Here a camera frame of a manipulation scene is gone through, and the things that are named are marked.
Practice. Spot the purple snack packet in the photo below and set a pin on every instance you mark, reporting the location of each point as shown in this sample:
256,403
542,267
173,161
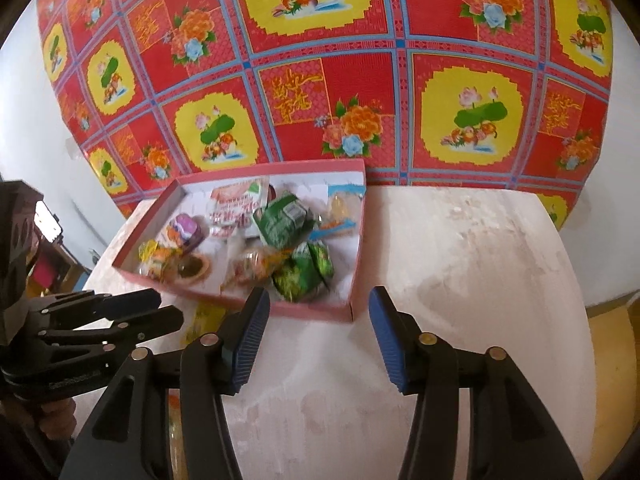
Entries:
186,227

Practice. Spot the pink cardboard box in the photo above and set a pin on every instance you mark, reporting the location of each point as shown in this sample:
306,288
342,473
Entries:
347,265

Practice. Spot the yellow fruit jelly cup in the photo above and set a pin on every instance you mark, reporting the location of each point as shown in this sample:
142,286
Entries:
342,205

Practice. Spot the smartphone on stand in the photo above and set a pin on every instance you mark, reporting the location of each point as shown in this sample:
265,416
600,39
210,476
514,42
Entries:
47,220

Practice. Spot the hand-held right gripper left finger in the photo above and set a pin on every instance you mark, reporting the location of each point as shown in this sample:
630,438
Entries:
252,332

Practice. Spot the brown jelly cup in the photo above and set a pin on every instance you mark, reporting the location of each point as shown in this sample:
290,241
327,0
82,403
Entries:
192,267

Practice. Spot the wooden shelf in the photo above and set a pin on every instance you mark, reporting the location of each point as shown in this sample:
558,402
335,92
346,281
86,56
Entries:
60,270

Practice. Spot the person's left hand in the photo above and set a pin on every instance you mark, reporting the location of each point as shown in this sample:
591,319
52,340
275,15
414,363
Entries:
55,420

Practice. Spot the orange and green snack packet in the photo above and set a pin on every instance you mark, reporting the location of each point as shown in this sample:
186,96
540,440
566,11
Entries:
152,255

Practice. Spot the red floral printed cloth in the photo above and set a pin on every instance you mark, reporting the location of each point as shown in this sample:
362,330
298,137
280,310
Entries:
350,85

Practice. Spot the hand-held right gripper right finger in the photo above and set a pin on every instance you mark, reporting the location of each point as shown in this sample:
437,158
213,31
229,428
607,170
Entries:
387,340

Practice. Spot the green pea snack packet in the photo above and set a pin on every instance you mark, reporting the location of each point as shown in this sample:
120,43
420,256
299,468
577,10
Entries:
300,272
280,220

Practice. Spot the yellow snack packet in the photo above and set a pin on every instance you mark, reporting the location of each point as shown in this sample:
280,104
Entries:
205,320

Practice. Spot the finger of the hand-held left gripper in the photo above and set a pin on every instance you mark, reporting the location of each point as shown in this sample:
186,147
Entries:
100,305
150,324

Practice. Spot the dark red snack packet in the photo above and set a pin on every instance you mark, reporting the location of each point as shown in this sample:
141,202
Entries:
272,193

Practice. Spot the white spouted drink pouch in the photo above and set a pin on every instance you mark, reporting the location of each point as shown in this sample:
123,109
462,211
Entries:
235,205

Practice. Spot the clear orange snack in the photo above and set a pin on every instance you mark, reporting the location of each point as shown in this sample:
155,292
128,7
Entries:
252,262

